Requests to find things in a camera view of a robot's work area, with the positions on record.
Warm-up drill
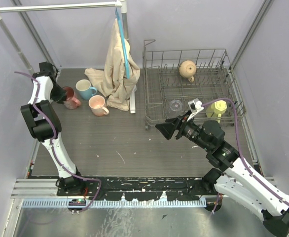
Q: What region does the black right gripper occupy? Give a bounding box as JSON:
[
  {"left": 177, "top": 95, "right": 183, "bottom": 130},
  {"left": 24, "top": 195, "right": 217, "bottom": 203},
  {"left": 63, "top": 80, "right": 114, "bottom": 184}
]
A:
[{"left": 155, "top": 109, "right": 211, "bottom": 151}]

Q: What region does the light blue mug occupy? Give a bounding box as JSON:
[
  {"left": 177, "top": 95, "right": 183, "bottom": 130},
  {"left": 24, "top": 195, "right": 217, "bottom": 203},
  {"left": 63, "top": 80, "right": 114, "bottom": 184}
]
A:
[{"left": 75, "top": 79, "right": 98, "bottom": 100}]

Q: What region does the clear glass cup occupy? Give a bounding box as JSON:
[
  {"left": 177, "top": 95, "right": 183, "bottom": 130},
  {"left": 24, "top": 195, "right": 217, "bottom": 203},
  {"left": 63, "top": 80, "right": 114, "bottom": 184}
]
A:
[{"left": 168, "top": 99, "right": 182, "bottom": 118}]

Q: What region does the peach pink mug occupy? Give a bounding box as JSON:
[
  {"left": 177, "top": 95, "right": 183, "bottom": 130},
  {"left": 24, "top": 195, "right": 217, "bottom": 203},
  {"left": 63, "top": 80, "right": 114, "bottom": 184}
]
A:
[{"left": 88, "top": 95, "right": 109, "bottom": 117}]

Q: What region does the yellow-green mug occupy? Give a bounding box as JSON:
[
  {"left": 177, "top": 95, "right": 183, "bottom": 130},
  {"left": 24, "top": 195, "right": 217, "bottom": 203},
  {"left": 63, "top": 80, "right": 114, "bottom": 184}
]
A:
[{"left": 206, "top": 100, "right": 227, "bottom": 123}]

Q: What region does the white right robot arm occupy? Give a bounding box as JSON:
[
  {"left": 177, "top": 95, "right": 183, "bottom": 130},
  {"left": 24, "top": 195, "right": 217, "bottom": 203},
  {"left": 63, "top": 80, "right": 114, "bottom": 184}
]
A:
[{"left": 155, "top": 116, "right": 289, "bottom": 237}]

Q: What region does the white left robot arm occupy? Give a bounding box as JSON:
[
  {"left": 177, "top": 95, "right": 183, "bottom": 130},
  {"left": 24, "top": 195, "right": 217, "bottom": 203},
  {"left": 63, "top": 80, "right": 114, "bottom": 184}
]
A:
[{"left": 17, "top": 62, "right": 85, "bottom": 196}]

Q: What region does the white metal clothes rack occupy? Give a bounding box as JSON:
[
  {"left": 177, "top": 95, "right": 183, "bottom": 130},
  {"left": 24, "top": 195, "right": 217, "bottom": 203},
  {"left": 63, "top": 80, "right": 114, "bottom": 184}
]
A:
[{"left": 0, "top": 0, "right": 137, "bottom": 114}]

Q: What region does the beige cloth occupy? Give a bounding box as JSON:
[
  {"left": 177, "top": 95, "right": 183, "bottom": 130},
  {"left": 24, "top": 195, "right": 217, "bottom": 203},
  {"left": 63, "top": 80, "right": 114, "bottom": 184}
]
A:
[{"left": 84, "top": 20, "right": 140, "bottom": 111}]

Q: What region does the beige round mug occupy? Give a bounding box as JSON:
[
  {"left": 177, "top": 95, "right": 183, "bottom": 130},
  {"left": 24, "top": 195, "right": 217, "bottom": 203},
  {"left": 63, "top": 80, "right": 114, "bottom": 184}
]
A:
[{"left": 179, "top": 60, "right": 197, "bottom": 83}]

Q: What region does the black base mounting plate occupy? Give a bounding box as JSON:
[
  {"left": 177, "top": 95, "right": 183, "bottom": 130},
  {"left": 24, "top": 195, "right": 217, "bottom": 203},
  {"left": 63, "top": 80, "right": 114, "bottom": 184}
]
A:
[{"left": 57, "top": 175, "right": 233, "bottom": 202}]

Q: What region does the blue clothes hanger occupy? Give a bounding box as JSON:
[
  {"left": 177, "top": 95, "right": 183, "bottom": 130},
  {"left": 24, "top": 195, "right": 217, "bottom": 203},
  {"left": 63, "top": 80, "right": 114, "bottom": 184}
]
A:
[{"left": 115, "top": 7, "right": 130, "bottom": 79}]

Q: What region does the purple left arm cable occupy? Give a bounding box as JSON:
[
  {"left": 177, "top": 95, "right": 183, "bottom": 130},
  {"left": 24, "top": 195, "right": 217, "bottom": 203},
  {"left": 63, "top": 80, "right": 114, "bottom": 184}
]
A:
[{"left": 14, "top": 71, "right": 103, "bottom": 214}]

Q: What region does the grey wire dish rack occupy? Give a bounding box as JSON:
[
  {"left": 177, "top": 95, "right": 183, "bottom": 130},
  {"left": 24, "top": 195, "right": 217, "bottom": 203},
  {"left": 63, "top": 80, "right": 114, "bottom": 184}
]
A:
[{"left": 143, "top": 39, "right": 246, "bottom": 129}]

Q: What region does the slotted cable duct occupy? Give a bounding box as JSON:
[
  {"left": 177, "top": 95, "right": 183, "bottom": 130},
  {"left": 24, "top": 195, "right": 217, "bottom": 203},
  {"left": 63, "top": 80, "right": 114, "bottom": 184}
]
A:
[{"left": 21, "top": 197, "right": 207, "bottom": 209}]

